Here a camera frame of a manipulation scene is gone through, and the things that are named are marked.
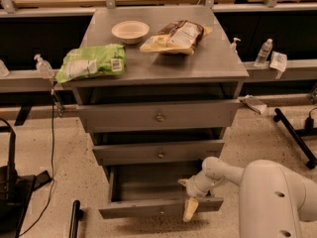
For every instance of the left hand sanitizer bottle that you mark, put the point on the left hand sanitizer bottle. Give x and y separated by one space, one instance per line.
43 67

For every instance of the grey drawer cabinet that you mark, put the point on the grey drawer cabinet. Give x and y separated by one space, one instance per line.
213 72

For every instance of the white paper bowl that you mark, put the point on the white paper bowl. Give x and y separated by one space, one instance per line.
130 32

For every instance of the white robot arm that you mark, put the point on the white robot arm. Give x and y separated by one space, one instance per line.
273 199

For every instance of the folded cloth on rail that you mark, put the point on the folded cloth on rail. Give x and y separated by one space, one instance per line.
254 104

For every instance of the black bar on floor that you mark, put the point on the black bar on floor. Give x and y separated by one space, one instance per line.
76 215

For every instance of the brown yellow snack bag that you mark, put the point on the brown yellow snack bag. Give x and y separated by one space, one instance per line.
178 37

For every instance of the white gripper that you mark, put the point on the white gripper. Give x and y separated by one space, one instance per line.
194 189

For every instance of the black equipment base left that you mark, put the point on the black equipment base left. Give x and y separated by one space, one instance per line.
15 191

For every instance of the grey top drawer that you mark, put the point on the grey top drawer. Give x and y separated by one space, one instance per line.
157 116

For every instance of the grey middle drawer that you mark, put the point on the grey middle drawer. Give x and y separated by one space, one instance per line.
166 152

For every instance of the grey bottom drawer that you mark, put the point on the grey bottom drawer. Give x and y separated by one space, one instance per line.
148 189

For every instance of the white packet on ledge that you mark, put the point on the white packet on ledge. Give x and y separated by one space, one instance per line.
278 61

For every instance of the clear water bottle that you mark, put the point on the clear water bottle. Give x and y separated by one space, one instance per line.
264 53

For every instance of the grey drawer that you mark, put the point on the grey drawer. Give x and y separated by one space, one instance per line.
166 152
148 189
157 116

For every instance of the black stand base right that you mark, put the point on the black stand base right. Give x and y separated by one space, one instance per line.
298 134

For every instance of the small pump bottle right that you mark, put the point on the small pump bottle right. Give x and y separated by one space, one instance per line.
234 44

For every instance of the green chip bag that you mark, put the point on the green chip bag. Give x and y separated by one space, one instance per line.
90 62

